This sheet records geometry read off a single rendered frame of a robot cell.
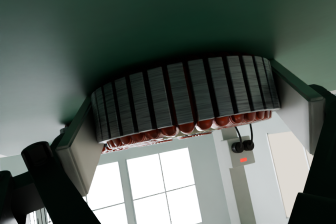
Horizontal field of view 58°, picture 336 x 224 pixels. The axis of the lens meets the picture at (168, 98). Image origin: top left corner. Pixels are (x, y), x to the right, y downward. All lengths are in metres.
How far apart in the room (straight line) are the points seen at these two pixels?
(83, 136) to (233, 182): 0.90
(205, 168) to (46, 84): 7.39
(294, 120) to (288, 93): 0.01
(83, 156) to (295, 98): 0.11
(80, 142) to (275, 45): 0.11
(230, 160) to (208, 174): 6.58
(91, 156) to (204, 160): 7.36
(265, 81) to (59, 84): 0.11
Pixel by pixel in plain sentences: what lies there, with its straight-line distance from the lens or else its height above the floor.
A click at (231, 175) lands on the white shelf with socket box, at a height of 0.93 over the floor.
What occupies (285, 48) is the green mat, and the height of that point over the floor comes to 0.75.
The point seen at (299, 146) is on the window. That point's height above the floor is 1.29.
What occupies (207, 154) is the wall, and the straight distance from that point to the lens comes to 7.57.
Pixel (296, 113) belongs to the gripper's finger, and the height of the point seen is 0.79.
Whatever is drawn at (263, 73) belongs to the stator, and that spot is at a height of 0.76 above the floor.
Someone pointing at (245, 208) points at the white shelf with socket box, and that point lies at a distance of 1.07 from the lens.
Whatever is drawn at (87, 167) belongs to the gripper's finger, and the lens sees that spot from 0.17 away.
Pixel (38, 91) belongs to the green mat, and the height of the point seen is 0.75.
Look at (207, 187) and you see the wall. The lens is 7.56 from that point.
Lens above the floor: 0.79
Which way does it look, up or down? 8 degrees down
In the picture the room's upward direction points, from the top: 169 degrees clockwise
